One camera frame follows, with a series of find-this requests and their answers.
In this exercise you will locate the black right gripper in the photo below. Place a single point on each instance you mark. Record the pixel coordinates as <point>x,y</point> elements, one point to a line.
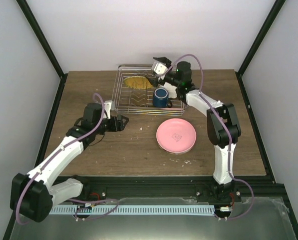
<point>156,82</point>

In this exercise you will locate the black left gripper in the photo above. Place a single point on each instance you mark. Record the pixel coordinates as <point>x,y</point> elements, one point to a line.
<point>115,128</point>

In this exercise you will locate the dark blue mug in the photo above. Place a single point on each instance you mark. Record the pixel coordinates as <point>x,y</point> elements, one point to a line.
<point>161,98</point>

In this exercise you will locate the white scalloped bowl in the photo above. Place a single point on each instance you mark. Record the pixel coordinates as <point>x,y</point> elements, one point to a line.
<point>171,91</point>

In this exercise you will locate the round woven bamboo tray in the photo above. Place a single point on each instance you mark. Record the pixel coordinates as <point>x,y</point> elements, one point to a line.
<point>137,83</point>

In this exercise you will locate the pink plate with woven pattern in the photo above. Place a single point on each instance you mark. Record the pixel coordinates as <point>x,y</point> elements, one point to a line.
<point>176,136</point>

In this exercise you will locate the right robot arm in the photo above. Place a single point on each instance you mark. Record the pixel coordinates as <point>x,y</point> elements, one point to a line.
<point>223,128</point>

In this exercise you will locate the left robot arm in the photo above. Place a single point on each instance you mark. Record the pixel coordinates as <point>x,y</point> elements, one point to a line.
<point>34,194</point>

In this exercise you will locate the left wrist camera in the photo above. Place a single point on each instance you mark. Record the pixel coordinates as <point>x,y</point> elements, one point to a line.
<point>109,106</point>

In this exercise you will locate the metal wire dish rack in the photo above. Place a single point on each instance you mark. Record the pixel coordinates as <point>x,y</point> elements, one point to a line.
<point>134,101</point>

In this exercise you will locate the light blue slotted cable duct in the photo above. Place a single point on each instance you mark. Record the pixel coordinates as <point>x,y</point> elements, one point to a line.
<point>137,210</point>

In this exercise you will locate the right black frame post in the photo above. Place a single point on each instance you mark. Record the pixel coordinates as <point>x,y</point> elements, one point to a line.
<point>269,20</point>

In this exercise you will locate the black frame post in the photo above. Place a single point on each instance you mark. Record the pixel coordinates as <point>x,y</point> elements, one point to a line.
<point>269,20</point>
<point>29,15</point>

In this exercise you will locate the left black frame post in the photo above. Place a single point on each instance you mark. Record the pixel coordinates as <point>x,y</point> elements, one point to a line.
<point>29,15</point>

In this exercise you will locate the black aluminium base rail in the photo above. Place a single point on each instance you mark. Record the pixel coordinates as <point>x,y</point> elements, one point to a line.
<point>201,188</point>

